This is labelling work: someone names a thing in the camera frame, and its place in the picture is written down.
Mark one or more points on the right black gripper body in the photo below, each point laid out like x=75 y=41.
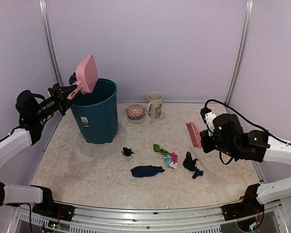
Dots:
x=208 y=147

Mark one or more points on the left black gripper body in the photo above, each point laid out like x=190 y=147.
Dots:
x=57 y=100

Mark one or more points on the pink hand brush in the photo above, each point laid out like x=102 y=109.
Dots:
x=194 y=133

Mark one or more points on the pink dustpan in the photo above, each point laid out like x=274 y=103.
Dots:
x=85 y=77

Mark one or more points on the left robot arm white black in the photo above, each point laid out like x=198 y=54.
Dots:
x=34 y=112

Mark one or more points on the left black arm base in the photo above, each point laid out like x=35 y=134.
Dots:
x=48 y=207

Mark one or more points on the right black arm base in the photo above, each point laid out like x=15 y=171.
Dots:
x=247 y=207

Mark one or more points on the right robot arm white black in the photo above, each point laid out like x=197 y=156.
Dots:
x=225 y=134

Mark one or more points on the pile of coloured scraps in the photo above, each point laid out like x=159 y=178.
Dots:
x=171 y=160

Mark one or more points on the black scrap right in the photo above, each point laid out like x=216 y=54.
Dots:
x=189 y=163

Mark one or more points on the dark blue scrap right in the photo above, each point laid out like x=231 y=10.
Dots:
x=197 y=173

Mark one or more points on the teal plastic bucket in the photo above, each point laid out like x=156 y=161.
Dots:
x=96 y=113

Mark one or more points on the green scrap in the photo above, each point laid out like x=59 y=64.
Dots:
x=158 y=149

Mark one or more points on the beige ceramic mug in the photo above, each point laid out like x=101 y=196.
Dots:
x=154 y=104

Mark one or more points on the large dark blue scrap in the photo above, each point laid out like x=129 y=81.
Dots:
x=146 y=171

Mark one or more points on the patterned small bowl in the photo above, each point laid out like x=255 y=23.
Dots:
x=135 y=111

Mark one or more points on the black scrap near bucket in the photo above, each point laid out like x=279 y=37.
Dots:
x=127 y=152

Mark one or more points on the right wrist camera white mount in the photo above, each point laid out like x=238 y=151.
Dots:
x=208 y=116

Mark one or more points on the left aluminium corner post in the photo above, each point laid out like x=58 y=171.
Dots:
x=49 y=41

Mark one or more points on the aluminium corner post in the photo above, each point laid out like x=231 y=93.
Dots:
x=49 y=41
x=241 y=50

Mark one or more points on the aluminium front rail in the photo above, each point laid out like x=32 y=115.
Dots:
x=208 y=219

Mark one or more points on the right aluminium corner post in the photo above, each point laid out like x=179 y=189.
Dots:
x=241 y=50

